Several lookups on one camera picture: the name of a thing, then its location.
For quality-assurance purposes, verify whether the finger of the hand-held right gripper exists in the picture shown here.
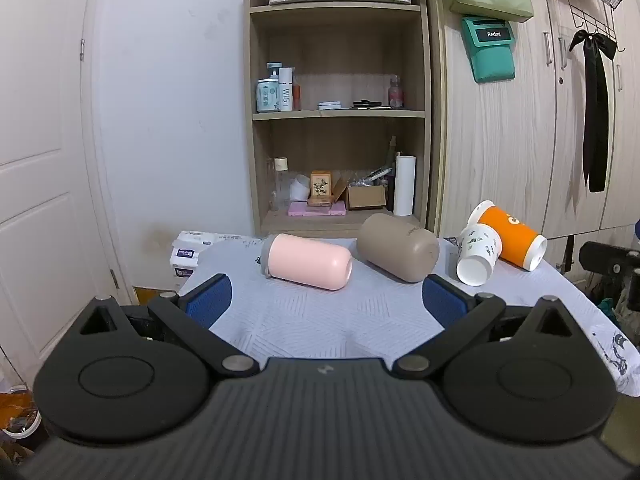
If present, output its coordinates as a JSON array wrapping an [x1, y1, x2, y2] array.
[[579, 241, 640, 286]]

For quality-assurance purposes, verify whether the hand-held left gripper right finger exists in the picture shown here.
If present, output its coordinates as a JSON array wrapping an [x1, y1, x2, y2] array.
[[392, 275, 576, 380]]

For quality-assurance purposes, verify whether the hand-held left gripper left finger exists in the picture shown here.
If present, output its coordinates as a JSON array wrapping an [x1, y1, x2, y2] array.
[[67, 273, 260, 378]]

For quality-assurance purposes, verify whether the white patterned paper cup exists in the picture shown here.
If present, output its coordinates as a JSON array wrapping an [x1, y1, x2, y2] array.
[[456, 224, 503, 287]]

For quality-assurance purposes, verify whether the taupe cup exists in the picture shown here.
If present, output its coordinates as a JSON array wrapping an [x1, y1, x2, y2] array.
[[356, 212, 441, 283]]

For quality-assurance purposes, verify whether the orange paper cup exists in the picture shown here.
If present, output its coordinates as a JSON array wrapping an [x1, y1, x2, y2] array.
[[467, 200, 548, 272]]

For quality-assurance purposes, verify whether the pink cup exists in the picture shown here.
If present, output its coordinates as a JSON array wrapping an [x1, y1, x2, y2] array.
[[259, 232, 354, 291]]

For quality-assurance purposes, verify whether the white tissue pack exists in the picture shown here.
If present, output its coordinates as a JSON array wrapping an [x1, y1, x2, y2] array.
[[177, 230, 223, 249], [170, 246, 202, 267]]

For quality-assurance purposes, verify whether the pale blue tablecloth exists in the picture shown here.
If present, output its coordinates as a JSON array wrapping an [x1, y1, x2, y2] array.
[[177, 232, 640, 398]]

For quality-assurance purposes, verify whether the white paper roll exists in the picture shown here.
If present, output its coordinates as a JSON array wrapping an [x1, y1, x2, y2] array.
[[393, 155, 417, 217]]

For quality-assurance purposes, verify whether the cardboard box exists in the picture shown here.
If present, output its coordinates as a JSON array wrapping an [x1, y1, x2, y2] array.
[[332, 177, 388, 211]]

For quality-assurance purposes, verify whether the dark brown bottle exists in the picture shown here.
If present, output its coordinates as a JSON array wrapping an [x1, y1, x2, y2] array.
[[384, 135, 399, 211]]

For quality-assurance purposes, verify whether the clear bottle beige cap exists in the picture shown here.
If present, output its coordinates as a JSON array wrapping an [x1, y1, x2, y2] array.
[[272, 156, 290, 211]]

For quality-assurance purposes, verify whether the pink flat box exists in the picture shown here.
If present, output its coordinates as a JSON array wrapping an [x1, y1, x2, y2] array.
[[288, 201, 347, 217]]

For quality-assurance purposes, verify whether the wooden wardrobe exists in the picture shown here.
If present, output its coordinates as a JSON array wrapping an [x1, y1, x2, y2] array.
[[425, 0, 640, 242]]

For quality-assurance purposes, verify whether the wooden shelf unit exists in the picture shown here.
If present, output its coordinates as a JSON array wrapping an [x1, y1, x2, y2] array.
[[243, 0, 441, 239]]

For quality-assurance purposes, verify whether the black ribbon bow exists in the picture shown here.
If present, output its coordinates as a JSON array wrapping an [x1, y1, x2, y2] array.
[[569, 30, 618, 194]]

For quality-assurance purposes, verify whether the wooden flower print box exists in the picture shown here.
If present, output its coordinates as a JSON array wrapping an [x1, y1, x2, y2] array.
[[310, 171, 333, 201]]

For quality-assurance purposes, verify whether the teal label bottle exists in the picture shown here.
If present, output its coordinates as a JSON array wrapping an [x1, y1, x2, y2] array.
[[256, 62, 281, 114]]

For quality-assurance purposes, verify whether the teal Redmi box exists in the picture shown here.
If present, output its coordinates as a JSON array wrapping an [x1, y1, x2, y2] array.
[[461, 15, 517, 84]]

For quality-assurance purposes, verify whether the white door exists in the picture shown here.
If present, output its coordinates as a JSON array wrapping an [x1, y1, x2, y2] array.
[[0, 0, 140, 392]]

